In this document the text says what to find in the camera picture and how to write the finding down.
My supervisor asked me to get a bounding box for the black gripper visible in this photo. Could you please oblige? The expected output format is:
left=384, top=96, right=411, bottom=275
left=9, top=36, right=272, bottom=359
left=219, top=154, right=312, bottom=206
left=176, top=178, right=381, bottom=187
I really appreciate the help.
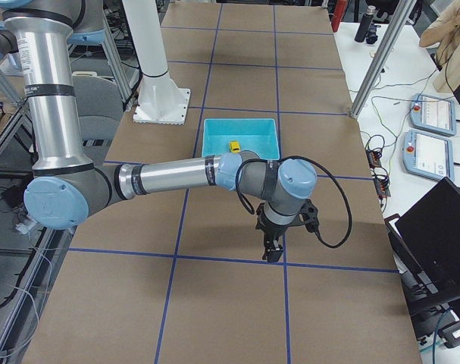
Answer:
left=255, top=209, right=289, bottom=262

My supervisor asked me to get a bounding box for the yellow beetle toy car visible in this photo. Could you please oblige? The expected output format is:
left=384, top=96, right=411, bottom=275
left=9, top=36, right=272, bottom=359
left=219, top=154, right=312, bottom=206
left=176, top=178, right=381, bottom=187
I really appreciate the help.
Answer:
left=229, top=140, right=241, bottom=153

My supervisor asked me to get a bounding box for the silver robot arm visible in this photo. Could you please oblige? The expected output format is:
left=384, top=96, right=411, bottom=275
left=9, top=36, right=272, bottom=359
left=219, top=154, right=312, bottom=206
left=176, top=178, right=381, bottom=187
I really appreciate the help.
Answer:
left=0, top=1, right=318, bottom=262

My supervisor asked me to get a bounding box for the teal plastic bin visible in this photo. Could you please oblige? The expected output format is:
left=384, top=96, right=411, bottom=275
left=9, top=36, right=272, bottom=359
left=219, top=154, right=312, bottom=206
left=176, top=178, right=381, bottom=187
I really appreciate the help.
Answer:
left=202, top=118, right=280, bottom=160

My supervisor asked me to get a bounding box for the orange black electronics board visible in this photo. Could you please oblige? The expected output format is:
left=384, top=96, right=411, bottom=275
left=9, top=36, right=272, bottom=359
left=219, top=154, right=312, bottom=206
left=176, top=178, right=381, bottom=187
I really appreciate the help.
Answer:
left=366, top=150, right=382, bottom=168

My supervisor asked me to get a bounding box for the black laptop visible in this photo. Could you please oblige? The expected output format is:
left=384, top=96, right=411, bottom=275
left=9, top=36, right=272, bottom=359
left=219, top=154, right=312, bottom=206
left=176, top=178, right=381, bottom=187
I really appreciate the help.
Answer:
left=385, top=177, right=460, bottom=312

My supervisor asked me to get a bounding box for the lower teach pendant tablet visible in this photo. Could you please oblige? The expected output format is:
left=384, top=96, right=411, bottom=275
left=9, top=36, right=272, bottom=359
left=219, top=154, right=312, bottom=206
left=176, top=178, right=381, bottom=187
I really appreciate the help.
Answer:
left=402, top=129, right=455, bottom=181

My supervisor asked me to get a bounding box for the teach pendant tablet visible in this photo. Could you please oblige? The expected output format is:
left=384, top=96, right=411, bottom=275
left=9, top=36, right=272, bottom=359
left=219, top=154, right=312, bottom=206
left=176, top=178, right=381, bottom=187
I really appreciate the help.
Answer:
left=410, top=93, right=456, bottom=137
left=402, top=129, right=455, bottom=181

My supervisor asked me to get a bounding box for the upper teach pendant tablet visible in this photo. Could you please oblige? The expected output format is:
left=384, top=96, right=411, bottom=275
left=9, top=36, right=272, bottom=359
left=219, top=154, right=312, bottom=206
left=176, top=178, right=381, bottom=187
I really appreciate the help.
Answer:
left=410, top=93, right=456, bottom=137

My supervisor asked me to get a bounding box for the grey office chair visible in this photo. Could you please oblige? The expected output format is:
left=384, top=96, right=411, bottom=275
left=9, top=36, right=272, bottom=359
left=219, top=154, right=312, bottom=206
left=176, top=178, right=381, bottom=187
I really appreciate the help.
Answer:
left=73, top=75, right=124, bottom=141

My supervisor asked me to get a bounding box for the black water bottle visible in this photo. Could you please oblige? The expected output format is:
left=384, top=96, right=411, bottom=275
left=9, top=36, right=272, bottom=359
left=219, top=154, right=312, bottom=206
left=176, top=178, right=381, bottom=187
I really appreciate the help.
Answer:
left=354, top=5, right=376, bottom=42

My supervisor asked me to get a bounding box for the red fire extinguisher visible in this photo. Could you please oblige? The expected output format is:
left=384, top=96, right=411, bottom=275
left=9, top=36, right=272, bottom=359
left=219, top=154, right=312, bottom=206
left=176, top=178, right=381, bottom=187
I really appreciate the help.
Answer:
left=331, top=0, right=348, bottom=33

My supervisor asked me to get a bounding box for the person in beige coat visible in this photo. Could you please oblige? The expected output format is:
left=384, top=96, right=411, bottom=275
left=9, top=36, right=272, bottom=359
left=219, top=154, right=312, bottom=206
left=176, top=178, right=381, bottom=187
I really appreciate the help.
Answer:
left=419, top=0, right=460, bottom=94

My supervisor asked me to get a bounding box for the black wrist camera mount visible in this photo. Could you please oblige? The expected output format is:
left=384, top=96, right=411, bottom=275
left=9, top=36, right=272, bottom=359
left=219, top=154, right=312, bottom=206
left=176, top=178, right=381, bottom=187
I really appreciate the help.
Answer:
left=290, top=199, right=320, bottom=233

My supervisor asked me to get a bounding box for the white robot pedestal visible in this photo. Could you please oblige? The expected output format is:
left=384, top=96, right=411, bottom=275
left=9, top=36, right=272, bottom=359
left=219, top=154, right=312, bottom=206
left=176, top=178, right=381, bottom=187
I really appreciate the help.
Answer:
left=123, top=0, right=191, bottom=124

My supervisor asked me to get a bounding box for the aluminium frame post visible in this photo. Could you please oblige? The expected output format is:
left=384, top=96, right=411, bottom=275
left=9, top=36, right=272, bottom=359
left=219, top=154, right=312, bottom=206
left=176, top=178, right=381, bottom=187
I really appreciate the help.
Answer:
left=349, top=0, right=415, bottom=119

